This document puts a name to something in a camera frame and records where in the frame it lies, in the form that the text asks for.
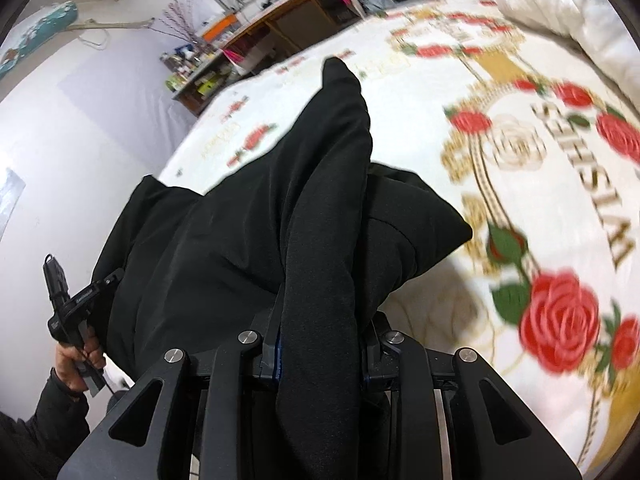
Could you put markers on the cluttered low shelf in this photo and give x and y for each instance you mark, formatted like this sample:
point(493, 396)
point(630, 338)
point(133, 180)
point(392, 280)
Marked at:
point(200, 80)

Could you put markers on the white duvet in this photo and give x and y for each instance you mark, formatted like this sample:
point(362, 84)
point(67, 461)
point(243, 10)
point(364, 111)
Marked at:
point(550, 0)

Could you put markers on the wooden desk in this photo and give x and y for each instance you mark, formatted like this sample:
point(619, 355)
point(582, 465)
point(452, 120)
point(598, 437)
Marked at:
point(295, 20)

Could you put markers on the teal printed cloth roll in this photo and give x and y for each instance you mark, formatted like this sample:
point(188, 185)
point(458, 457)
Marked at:
point(35, 35)

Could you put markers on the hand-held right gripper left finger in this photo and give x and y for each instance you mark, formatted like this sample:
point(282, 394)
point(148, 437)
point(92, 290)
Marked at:
point(272, 357)

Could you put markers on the rose printed blanket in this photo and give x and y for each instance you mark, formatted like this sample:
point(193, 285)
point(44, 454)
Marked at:
point(425, 110)

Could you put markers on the orange box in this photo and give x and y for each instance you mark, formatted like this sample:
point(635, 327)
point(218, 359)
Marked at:
point(220, 27)

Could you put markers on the person's left forearm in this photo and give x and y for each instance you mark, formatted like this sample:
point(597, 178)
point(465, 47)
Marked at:
point(40, 435)

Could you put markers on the black pants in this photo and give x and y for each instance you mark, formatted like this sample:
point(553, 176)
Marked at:
point(250, 210)

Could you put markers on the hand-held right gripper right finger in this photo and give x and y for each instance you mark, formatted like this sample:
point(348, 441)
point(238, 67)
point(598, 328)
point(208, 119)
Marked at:
point(368, 355)

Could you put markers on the bare decorative branches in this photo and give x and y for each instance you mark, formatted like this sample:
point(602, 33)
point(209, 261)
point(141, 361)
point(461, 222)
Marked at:
point(177, 22)

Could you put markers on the grey wall poster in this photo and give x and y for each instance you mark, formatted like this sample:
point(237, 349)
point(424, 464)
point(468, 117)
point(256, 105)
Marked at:
point(10, 200)

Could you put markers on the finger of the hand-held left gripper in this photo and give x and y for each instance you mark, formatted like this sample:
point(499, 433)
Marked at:
point(112, 280)

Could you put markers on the person's left hand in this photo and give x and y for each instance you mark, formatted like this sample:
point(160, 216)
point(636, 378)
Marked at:
point(70, 365)

